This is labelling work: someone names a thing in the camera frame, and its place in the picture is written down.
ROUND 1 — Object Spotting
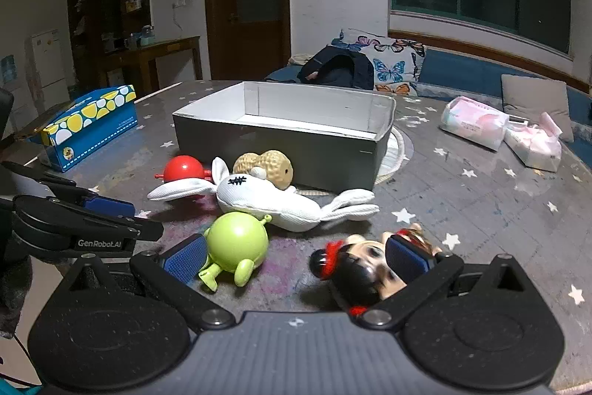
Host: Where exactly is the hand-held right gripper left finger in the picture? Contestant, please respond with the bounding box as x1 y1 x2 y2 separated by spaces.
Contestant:
69 233 236 332

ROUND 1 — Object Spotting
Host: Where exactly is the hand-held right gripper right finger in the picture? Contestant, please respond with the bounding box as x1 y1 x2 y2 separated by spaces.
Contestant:
357 234 534 329

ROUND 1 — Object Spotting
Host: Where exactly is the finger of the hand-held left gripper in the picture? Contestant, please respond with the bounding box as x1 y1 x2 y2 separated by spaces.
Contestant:
14 194 164 255
1 160 136 219

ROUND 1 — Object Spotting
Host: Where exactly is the black-haired doll with red bows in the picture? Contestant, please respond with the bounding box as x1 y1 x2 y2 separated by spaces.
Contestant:
309 223 442 317

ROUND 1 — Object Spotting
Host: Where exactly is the green alien toy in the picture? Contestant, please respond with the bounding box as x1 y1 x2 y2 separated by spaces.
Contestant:
199 211 273 293

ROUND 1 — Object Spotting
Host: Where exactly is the red ball toy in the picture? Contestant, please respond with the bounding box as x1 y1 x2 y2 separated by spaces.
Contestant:
156 155 213 185

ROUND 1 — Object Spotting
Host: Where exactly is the white plush rabbit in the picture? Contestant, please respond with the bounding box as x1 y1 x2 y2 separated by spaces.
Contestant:
147 157 381 233

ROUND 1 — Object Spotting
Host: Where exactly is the beige peanut toy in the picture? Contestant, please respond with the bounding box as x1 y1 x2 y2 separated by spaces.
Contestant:
232 150 294 191

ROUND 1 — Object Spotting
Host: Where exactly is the grey cardboard box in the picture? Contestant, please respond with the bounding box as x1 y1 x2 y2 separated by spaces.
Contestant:
172 81 397 192

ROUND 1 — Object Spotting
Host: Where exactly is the blue yellow-dotted tissue box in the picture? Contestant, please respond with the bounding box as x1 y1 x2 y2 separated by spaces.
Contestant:
41 85 138 173

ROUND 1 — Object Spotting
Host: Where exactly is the large pink tissue pack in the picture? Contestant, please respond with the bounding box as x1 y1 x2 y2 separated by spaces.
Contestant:
439 96 509 151

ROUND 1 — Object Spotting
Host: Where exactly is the white fridge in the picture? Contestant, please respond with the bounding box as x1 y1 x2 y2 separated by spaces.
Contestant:
30 29 68 100

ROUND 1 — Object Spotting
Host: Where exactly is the wooden desk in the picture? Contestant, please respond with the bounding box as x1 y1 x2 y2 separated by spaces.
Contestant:
97 35 203 97

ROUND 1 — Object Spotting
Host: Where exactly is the small pink tissue pack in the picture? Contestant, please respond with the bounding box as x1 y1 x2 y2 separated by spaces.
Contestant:
504 113 562 172

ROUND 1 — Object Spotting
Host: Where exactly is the butterfly print pillow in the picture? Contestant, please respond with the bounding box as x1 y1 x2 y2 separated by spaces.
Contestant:
330 28 426 96

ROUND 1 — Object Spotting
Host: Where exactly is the blue sofa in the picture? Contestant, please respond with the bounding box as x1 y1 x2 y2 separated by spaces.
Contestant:
266 48 592 169

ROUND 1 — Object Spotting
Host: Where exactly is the black backpack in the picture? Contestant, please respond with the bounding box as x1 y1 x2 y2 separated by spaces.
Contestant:
297 44 374 91

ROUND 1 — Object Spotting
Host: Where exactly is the grey pillow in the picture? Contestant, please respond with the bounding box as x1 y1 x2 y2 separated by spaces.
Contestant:
501 74 575 143

